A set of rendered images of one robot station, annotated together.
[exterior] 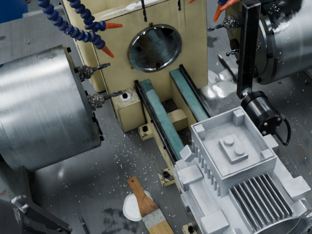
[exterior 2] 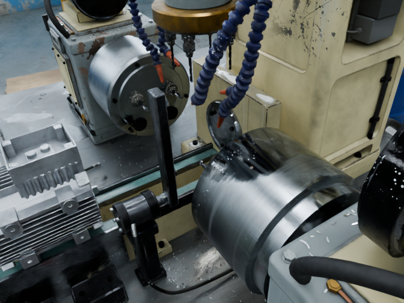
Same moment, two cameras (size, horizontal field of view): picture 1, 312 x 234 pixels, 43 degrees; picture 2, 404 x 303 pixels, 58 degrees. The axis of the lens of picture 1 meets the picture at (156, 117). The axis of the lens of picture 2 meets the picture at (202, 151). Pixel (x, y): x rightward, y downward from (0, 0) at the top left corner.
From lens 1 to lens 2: 91 cm
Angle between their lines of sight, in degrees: 52
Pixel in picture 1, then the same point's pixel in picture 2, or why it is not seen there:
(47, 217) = not seen: outside the picture
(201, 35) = not seen: hidden behind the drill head
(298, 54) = (207, 221)
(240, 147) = (32, 153)
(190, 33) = not seen: hidden behind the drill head
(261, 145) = (34, 168)
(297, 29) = (219, 193)
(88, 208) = (108, 166)
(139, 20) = (218, 88)
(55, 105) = (107, 69)
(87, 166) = (146, 157)
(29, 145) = (91, 79)
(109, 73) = (199, 115)
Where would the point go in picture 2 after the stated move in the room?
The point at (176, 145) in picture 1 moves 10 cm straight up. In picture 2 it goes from (136, 183) to (128, 151)
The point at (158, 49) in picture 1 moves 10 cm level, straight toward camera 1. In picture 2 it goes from (224, 130) to (186, 139)
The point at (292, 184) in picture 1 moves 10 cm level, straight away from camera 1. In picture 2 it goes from (9, 213) to (60, 223)
